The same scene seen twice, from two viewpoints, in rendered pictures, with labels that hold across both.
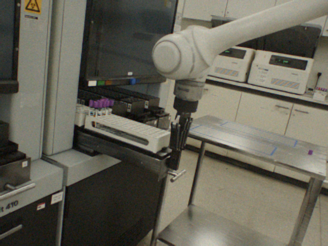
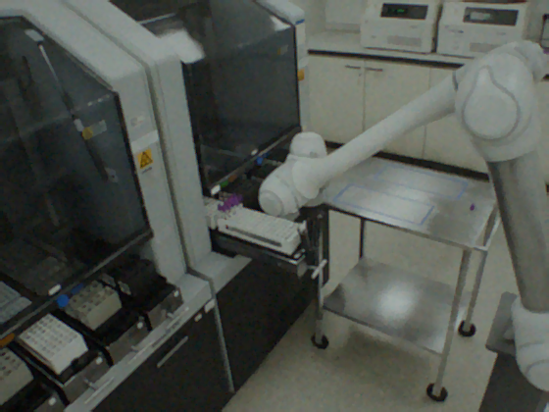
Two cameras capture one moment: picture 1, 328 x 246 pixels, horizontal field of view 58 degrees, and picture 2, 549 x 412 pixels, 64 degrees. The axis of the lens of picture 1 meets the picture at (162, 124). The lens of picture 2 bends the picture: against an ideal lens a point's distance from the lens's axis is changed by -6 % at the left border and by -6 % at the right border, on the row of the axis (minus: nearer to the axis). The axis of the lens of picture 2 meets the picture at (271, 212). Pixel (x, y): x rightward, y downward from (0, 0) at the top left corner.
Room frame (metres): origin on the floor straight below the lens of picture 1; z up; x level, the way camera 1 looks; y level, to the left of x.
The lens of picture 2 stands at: (-0.28, -0.17, 1.71)
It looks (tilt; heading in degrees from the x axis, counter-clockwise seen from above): 32 degrees down; 11
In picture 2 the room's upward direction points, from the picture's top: 5 degrees counter-clockwise
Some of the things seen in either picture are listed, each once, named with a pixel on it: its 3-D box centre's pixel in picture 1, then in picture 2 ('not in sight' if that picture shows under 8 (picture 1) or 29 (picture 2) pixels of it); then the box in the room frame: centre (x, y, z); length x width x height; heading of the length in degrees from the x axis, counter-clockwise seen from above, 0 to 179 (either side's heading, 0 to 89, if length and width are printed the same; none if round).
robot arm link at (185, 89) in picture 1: (188, 89); (310, 192); (0.90, -0.06, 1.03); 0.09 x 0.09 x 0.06
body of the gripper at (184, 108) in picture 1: (184, 112); (310, 213); (0.90, -0.06, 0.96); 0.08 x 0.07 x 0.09; 155
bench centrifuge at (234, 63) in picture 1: (231, 49); (409, 1); (3.50, -0.64, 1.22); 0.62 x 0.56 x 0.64; 153
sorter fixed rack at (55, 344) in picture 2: not in sight; (39, 334); (0.45, 0.65, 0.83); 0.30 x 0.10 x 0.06; 65
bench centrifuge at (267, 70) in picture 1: (285, 56); (489, 2); (3.25, -1.17, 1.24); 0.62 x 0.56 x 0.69; 155
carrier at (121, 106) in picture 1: (116, 111); (248, 195); (1.19, 0.20, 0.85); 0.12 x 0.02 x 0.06; 155
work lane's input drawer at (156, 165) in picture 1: (94, 135); (230, 231); (1.04, 0.24, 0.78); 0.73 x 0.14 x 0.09; 65
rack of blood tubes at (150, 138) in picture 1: (126, 131); (260, 230); (0.98, 0.12, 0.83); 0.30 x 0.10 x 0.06; 65
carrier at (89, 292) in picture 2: not in sight; (87, 301); (0.57, 0.56, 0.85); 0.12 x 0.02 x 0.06; 155
